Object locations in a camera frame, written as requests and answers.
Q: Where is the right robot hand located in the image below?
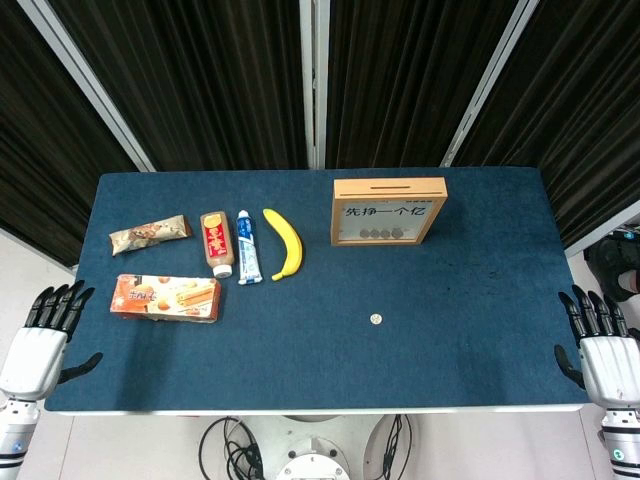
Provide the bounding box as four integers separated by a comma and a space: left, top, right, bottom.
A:
553, 283, 640, 407

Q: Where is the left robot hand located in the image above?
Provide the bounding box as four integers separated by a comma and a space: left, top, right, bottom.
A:
0, 279, 105, 402

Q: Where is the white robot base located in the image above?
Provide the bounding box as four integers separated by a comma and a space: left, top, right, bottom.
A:
239, 413, 401, 480

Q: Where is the black equipment case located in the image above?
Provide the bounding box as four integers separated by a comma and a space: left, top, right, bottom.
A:
583, 228, 640, 303

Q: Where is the orange egg roll box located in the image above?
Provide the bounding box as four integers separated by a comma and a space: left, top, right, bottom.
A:
109, 273, 223, 324

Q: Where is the brown snack bag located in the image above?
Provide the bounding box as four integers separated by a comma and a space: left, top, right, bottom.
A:
108, 214, 193, 257

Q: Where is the black pleated curtain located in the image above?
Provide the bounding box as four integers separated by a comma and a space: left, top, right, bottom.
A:
452, 0, 640, 250
324, 0, 522, 170
47, 0, 309, 172
0, 0, 140, 267

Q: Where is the brown sauce bottle red label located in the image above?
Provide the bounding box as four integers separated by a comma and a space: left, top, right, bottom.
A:
199, 211, 236, 279

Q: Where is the white blue toothpaste tube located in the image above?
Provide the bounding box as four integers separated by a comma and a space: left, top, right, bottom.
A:
235, 209, 264, 286

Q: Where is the yellow banana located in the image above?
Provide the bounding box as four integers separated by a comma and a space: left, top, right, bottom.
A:
262, 207, 304, 282

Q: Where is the blue felt table mat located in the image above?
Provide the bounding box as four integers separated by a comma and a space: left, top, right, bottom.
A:
43, 167, 590, 412

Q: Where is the black cable bundle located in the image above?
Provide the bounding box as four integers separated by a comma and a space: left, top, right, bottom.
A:
367, 413, 414, 480
199, 415, 265, 480

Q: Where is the grey partition frame post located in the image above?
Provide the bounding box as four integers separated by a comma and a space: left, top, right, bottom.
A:
298, 0, 331, 170
17, 0, 157, 173
439, 0, 541, 169

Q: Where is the wooden coin box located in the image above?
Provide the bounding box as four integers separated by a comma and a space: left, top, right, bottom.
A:
329, 176, 449, 248

